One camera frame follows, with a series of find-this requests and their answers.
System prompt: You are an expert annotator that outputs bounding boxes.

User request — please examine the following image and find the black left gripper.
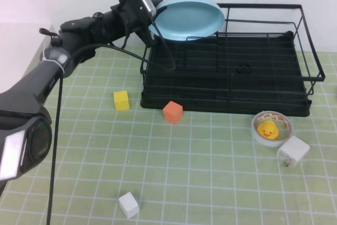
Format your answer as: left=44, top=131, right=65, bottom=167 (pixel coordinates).
left=114, top=0, right=156, bottom=49

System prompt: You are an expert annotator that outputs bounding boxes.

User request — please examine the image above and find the light blue plate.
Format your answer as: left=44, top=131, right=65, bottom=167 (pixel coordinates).
left=148, top=0, right=226, bottom=43

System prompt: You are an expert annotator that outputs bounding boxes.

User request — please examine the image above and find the yellow foam cube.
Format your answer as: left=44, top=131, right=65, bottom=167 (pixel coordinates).
left=113, top=90, right=131, bottom=111

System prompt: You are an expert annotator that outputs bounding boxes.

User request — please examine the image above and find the black plastic drip tray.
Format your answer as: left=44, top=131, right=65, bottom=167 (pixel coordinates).
left=140, top=28, right=312, bottom=117

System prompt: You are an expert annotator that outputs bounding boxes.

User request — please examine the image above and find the white zip tie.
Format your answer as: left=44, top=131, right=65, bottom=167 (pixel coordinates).
left=42, top=55, right=66, bottom=74

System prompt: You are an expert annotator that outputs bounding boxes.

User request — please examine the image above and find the orange foam cube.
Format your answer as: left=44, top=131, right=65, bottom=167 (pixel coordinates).
left=162, top=101, right=184, bottom=125

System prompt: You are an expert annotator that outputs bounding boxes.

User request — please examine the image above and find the clear tape roll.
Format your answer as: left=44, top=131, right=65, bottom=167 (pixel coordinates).
left=250, top=111, right=293, bottom=148

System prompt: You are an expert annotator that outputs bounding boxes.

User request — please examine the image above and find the yellow rubber duck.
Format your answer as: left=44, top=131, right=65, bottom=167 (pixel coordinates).
left=256, top=120, right=279, bottom=141

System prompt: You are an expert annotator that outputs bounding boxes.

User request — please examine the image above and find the green checkered tablecloth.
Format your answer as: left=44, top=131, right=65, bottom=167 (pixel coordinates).
left=0, top=43, right=337, bottom=225

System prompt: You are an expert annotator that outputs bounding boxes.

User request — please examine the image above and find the white foam cube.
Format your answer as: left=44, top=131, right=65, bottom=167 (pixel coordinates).
left=118, top=192, right=140, bottom=220

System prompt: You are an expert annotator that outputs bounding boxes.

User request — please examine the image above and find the white charger adapter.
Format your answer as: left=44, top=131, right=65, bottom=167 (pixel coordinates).
left=276, top=135, right=311, bottom=168

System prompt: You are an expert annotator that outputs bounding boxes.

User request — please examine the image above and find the black wire plate holder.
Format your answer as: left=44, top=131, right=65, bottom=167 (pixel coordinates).
left=184, top=35, right=219, bottom=73

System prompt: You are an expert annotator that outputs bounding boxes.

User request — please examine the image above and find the black wire dish rack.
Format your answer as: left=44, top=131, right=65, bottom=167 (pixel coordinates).
left=141, top=3, right=325, bottom=104

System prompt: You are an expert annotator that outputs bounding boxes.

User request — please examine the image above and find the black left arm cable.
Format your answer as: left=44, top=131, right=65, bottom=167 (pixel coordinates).
left=46, top=23, right=176, bottom=225

